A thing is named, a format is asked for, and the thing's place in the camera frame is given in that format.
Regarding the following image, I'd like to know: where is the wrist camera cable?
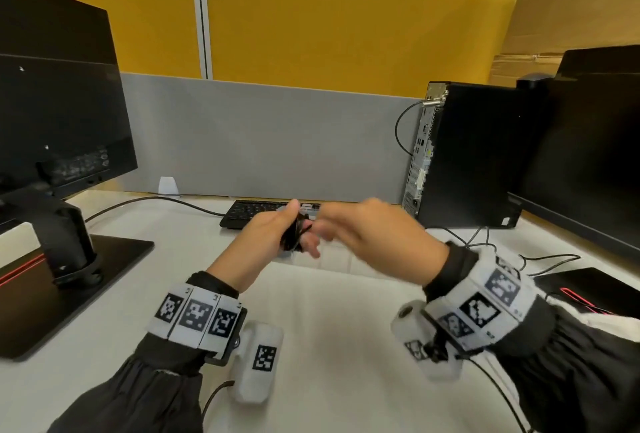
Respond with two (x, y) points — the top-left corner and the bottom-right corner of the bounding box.
(469, 357), (529, 433)
(201, 380), (236, 421)

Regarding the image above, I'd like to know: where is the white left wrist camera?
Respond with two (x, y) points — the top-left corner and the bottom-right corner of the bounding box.
(229, 321), (285, 404)

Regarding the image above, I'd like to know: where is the person's right hand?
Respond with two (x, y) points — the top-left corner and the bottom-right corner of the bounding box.
(312, 197), (450, 288)

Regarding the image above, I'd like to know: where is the grey desk partition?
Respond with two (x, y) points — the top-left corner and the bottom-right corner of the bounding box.
(117, 72), (423, 204)

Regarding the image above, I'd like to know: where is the black desktop computer tower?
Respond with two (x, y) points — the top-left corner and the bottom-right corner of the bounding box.
(402, 81), (551, 230)

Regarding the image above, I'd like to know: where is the right wrist marker band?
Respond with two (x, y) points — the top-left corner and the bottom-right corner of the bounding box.
(425, 246), (546, 352)

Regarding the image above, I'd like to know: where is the grey webcam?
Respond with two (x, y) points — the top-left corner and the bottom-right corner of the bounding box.
(516, 73), (553, 90)

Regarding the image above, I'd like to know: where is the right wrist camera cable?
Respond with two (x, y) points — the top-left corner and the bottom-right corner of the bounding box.
(469, 357), (529, 433)

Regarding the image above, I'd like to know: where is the wrist marker band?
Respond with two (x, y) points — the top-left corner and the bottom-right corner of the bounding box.
(146, 284), (243, 354)
(425, 246), (546, 352)

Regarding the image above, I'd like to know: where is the black monitor with square stand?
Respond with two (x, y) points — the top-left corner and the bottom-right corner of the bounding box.
(0, 0), (155, 362)

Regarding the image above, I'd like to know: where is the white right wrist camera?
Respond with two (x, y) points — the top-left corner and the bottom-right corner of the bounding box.
(391, 300), (463, 381)

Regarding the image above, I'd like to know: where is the black keyboard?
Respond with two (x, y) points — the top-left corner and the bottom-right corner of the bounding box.
(219, 199), (321, 230)

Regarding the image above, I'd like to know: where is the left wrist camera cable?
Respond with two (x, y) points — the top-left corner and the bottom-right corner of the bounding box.
(201, 380), (236, 421)

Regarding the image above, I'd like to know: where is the black desk power cable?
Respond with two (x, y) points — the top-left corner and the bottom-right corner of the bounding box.
(85, 195), (226, 224)

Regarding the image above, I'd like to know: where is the thin black cable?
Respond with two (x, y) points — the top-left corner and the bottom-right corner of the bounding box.
(279, 212), (313, 254)

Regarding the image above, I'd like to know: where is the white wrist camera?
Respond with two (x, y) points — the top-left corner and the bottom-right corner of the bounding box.
(391, 300), (463, 381)
(229, 321), (285, 404)

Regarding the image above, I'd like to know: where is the thin lock cable silver plug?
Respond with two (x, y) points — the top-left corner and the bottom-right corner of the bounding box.
(393, 96), (447, 156)

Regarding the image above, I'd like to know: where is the person's right forearm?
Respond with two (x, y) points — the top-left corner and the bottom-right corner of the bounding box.
(422, 242), (640, 433)

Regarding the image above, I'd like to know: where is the person's left forearm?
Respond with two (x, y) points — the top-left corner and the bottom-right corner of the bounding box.
(47, 271), (249, 433)

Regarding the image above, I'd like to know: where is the left wrist marker band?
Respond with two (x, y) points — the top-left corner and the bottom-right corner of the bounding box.
(146, 284), (243, 354)

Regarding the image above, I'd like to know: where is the brown cardboard box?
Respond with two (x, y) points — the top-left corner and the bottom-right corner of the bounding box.
(489, 0), (640, 87)

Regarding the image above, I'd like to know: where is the wide black monitor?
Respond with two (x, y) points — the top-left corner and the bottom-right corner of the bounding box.
(507, 45), (640, 254)

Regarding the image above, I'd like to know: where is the long black braided cable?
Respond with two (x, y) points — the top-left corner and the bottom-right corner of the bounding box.
(429, 225), (583, 278)

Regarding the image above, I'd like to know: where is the yellow partition panel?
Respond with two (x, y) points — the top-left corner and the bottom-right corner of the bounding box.
(0, 0), (539, 98)

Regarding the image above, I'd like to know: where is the clear plastic compartment box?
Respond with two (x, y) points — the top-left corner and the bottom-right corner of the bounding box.
(275, 205), (416, 278)

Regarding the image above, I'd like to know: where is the person's left hand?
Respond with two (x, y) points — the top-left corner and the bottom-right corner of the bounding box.
(206, 199), (321, 294)

